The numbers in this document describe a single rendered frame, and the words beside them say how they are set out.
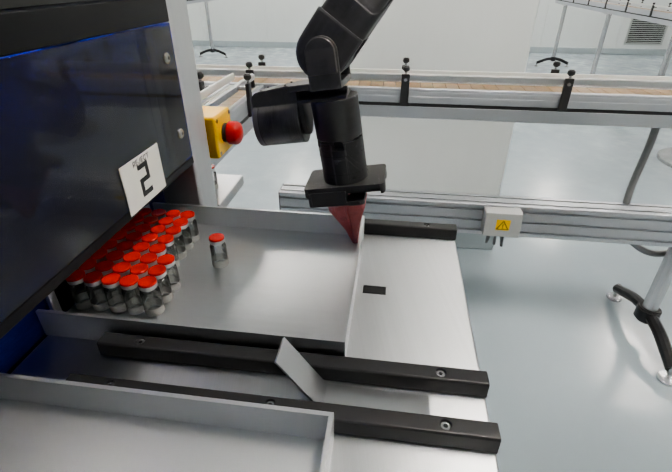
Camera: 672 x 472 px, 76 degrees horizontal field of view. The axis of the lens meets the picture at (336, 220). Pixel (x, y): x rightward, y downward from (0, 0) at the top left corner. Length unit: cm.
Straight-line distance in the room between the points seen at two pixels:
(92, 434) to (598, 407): 155
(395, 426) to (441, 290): 22
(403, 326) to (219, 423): 22
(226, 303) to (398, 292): 22
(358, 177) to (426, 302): 18
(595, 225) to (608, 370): 54
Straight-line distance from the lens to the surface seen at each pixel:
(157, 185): 60
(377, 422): 41
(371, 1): 49
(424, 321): 53
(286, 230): 69
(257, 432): 43
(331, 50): 48
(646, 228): 177
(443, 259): 64
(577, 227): 168
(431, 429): 41
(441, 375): 45
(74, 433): 49
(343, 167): 53
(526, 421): 163
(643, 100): 154
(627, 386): 188
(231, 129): 76
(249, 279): 59
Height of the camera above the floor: 124
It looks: 30 degrees down
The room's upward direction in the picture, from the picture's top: straight up
